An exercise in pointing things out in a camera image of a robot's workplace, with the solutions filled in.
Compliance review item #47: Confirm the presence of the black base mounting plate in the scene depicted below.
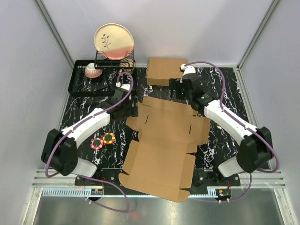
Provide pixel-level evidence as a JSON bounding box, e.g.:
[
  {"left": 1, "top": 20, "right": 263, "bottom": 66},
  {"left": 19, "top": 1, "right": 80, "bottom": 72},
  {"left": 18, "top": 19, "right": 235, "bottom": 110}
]
[{"left": 75, "top": 168, "right": 240, "bottom": 197}]

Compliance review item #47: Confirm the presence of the black wire tray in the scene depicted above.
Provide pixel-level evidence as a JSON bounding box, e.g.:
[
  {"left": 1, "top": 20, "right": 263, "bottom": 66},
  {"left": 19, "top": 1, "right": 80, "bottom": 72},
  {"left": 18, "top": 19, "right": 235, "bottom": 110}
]
[{"left": 67, "top": 60, "right": 137, "bottom": 97}]

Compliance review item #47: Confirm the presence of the black wire plate rack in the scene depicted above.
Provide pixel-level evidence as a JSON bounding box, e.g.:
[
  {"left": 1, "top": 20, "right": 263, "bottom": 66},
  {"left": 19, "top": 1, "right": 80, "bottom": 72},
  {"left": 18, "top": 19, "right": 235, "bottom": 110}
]
[{"left": 94, "top": 50, "right": 135, "bottom": 70}]

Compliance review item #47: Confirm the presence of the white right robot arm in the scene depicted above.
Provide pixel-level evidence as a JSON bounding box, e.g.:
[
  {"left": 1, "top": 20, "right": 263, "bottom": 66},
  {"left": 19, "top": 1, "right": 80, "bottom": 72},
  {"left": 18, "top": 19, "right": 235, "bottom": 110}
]
[{"left": 168, "top": 74, "right": 274, "bottom": 186}]

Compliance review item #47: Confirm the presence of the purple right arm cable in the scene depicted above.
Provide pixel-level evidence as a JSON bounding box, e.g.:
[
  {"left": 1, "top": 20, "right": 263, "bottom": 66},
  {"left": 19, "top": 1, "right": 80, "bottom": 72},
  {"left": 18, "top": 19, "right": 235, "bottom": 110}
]
[{"left": 181, "top": 60, "right": 281, "bottom": 203}]

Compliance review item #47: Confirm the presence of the orange flower coaster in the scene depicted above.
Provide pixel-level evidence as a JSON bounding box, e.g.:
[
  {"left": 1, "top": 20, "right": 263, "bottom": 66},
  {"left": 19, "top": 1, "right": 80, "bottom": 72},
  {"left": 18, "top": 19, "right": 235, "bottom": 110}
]
[{"left": 102, "top": 133, "right": 116, "bottom": 144}]

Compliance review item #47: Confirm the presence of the pink flower coaster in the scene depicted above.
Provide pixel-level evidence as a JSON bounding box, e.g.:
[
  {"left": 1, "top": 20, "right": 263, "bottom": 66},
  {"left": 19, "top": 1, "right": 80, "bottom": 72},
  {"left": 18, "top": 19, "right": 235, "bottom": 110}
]
[{"left": 90, "top": 137, "right": 104, "bottom": 150}]

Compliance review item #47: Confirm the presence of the pink ceramic bowl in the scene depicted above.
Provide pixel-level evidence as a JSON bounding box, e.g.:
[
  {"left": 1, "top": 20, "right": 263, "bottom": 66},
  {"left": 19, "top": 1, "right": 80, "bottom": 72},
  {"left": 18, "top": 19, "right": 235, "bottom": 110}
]
[{"left": 84, "top": 63, "right": 103, "bottom": 79}]

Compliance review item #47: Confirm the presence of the closed brown cardboard box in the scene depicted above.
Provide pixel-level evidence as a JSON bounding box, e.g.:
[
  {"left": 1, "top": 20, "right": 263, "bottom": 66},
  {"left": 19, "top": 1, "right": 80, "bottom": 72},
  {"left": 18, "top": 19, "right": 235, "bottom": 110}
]
[{"left": 146, "top": 57, "right": 188, "bottom": 86}]

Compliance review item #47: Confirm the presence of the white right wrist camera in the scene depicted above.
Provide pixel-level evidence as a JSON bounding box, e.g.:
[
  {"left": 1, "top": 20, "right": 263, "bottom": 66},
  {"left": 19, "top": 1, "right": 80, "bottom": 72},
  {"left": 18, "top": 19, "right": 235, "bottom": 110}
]
[{"left": 180, "top": 64, "right": 196, "bottom": 75}]

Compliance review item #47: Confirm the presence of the beige cup in rack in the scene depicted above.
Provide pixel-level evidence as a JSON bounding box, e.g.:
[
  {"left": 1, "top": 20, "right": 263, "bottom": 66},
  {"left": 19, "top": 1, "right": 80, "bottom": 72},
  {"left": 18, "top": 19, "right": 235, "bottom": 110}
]
[{"left": 118, "top": 61, "right": 135, "bottom": 75}]

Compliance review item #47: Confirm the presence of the beige and pink plate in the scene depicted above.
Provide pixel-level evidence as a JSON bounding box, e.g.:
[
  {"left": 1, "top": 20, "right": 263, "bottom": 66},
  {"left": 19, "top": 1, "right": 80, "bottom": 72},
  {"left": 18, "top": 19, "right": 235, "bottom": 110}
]
[{"left": 94, "top": 23, "right": 134, "bottom": 60}]

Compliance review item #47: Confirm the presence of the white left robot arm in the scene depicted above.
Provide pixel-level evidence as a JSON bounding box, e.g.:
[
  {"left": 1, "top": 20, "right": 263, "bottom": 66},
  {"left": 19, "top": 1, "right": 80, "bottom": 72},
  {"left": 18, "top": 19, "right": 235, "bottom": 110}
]
[{"left": 41, "top": 84, "right": 133, "bottom": 186}]

